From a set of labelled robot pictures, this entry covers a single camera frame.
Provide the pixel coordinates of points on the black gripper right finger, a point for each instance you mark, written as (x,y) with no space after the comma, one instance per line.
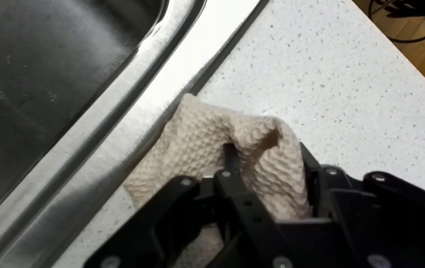
(376,220)

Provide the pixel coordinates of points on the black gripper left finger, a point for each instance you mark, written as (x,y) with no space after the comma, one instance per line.
(174,215)

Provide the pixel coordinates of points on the beige waffle towel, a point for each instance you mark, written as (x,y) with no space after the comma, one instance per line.
(192,144)

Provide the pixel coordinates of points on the stainless double sink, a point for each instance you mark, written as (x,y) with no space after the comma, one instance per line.
(80,84)

